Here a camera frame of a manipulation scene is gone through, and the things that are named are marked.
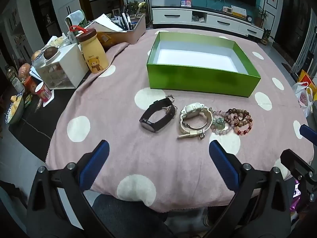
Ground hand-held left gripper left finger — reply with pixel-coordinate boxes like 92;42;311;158
26;140;111;238

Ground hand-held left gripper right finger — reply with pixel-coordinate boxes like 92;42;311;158
208;140;292;238

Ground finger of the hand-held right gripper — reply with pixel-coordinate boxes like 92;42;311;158
299;125;317;145
281;149;317;179

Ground pink bead bracelet jade charm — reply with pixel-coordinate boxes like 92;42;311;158
209;108;234;136

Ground red bead bracelet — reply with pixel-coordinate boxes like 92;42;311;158
232;118;253;136

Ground brown wooden bead bracelet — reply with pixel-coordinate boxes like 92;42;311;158
225;107;250;127

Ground white wrist watch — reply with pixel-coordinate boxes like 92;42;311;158
177;103;213;140

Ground black wrist watch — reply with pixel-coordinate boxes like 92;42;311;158
139;98;174;132

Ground silver bangle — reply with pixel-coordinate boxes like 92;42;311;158
165;95;178;112

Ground green cardboard box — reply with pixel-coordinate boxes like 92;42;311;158
146;31;262;98

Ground white plastic bag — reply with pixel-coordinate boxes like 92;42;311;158
292;82;314;117

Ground pink polka dot blanket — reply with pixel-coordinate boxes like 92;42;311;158
46;27;314;214

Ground yellow and red carton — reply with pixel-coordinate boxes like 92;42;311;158
298;69;317;91

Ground person's leg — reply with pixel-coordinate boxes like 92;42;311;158
92;194;171;238

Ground red paper cup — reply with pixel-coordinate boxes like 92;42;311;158
35;81;53;103

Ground white drawer organizer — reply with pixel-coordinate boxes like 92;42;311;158
32;43;89;90

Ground patterned bowl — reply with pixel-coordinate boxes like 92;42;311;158
5;93;25;125

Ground yellow bear bottle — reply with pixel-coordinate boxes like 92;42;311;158
69;25;109;74

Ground small potted plant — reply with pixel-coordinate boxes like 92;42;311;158
261;28;274;46

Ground glass oil bottle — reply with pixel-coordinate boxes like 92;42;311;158
5;64;25;93

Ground brown round lid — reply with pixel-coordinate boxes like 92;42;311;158
44;47;59;59

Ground tall potted plant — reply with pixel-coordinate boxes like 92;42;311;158
255;6;269;28

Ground cardboard box with pens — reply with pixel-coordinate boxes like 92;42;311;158
98;13;146;45

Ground white paper sheets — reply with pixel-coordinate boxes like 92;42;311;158
85;13;124;33

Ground green and white pouch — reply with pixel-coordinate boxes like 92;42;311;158
65;10;87;30

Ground white television cabinet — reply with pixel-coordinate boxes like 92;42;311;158
152;6;264;39

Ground leafy floor plant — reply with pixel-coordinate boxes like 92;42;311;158
124;0;147;15

